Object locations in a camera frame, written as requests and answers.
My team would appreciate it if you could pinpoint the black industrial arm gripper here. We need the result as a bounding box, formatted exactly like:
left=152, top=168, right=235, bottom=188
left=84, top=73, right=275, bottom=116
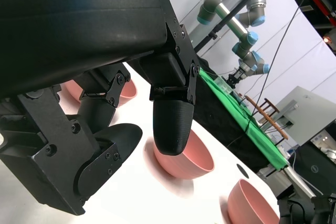
left=226, top=66, right=249, bottom=89

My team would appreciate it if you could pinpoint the pink plastic bowl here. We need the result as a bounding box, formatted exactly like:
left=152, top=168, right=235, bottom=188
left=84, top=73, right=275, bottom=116
left=227, top=178, right=281, bottom=224
left=153, top=129, right=215, bottom=180
left=61, top=79, right=138, bottom=108

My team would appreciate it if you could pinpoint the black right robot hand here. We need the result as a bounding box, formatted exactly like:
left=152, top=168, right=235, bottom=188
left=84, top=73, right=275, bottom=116
left=277, top=194, right=336, bottom=224

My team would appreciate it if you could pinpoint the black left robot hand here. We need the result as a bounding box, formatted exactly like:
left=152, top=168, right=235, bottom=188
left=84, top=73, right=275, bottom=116
left=0, top=0, right=202, bottom=217

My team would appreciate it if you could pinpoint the clear plastic box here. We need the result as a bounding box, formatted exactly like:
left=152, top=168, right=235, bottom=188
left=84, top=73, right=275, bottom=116
left=213, top=75, right=235, bottom=95

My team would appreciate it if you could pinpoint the black cloth drape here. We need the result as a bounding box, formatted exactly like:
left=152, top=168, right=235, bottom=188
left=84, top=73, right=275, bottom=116
left=194, top=55, right=279, bottom=175

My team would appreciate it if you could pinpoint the brown wooden chair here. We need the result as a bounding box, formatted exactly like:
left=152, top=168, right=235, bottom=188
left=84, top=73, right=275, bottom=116
left=245, top=94, right=289, bottom=141

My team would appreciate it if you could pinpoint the green cloth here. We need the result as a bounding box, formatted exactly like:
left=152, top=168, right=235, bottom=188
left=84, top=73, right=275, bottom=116
left=198, top=68, right=290, bottom=170

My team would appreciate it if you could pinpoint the grey metal cabinet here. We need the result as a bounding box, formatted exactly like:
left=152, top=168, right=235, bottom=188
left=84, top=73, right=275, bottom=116
left=262, top=85, right=336, bottom=146

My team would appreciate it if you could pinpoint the black round table grommet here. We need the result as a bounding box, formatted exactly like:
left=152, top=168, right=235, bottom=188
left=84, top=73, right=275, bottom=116
left=236, top=163, right=250, bottom=179

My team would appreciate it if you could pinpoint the silver metal beam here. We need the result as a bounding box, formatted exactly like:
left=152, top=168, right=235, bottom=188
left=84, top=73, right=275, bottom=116
left=256, top=164, right=317, bottom=199

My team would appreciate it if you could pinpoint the black computer tower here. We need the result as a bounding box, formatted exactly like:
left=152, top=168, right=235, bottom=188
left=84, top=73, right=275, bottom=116
left=288, top=142, right=336, bottom=196

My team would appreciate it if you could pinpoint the thin black hanging cable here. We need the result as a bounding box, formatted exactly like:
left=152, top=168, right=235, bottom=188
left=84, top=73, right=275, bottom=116
left=245, top=0, right=321, bottom=133

